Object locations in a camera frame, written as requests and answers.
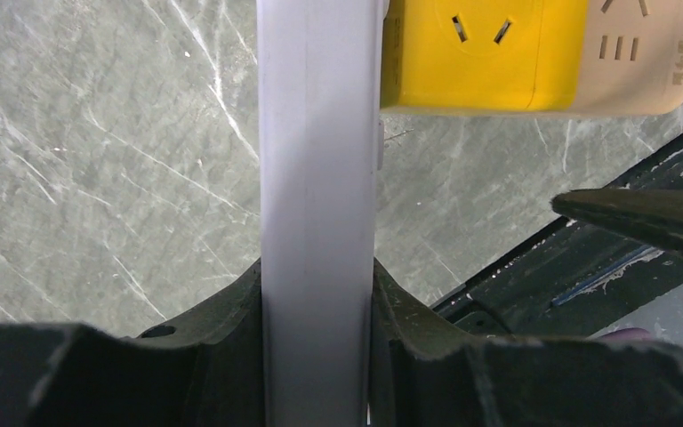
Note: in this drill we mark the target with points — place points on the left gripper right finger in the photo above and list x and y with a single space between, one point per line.
425 371

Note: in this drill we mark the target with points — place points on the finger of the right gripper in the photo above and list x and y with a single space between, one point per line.
651 216

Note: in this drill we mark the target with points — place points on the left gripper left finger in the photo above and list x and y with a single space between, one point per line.
203 367

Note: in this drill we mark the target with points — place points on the beige cube adapter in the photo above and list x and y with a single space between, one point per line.
632 58

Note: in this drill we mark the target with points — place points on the yellow cube adapter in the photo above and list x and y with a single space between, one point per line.
481 57

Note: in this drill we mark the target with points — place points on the white power strip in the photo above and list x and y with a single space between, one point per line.
319 70

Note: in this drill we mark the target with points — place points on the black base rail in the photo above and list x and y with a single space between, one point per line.
569 278

